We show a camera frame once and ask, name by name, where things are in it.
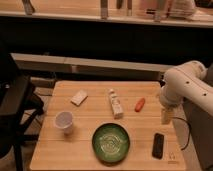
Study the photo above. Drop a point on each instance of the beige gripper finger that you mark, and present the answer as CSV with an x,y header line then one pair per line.
x,y
166,115

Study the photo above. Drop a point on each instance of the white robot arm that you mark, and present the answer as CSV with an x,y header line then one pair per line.
x,y
185,81

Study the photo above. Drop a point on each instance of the white sponge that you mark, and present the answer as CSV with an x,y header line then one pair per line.
x,y
79,97

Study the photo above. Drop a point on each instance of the orange carrot toy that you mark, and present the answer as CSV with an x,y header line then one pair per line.
x,y
139,105

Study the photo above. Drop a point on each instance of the white tube bottle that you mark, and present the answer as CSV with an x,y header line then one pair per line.
x,y
115,104

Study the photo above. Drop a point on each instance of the green bowl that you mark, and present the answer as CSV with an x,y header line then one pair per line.
x,y
110,143

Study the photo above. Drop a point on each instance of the white paper cup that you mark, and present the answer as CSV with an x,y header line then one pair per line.
x,y
64,122

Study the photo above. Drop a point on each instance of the black chair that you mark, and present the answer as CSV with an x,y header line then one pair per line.
x,y
19,106

